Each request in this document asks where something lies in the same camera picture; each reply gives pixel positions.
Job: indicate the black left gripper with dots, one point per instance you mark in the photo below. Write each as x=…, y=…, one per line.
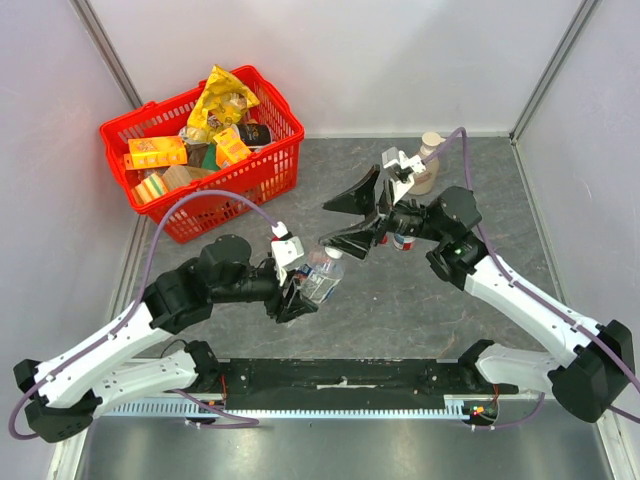
x=295, y=305

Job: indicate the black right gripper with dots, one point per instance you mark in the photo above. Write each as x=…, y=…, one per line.
x=380, y=217

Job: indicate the clear bottle blue label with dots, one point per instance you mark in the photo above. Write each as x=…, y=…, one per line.
x=320, y=274

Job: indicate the white bottle cap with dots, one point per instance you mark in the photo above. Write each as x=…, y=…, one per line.
x=333, y=252

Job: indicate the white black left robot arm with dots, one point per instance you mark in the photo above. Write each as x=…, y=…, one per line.
x=64, y=395

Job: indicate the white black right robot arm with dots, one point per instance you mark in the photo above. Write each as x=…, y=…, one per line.
x=584, y=365

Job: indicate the beige pump soap bottle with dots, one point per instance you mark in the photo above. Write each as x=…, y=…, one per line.
x=425, y=180

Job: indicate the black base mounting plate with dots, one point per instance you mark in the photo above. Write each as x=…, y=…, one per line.
x=345, y=383

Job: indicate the black can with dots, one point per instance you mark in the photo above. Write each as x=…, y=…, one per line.
x=253, y=135

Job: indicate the orange box small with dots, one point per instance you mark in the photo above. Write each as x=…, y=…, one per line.
x=230, y=149

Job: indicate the red plastic shopping basket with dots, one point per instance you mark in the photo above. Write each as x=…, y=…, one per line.
x=268, y=173

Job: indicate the wooden block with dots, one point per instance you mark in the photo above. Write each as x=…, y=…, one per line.
x=177, y=176

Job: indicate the yellow snack bag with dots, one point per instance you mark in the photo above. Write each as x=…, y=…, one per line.
x=223, y=102

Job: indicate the striped sponge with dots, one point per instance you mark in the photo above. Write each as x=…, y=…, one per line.
x=150, y=189

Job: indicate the orange box large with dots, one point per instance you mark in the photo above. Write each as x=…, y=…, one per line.
x=155, y=152

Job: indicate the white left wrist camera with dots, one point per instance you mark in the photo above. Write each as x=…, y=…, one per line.
x=287, y=250

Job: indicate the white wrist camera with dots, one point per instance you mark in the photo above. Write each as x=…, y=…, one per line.
x=401, y=169
x=287, y=250

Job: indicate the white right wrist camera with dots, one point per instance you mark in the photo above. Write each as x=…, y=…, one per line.
x=401, y=169

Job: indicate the white slotted cable duct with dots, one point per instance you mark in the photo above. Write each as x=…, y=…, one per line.
x=179, y=407

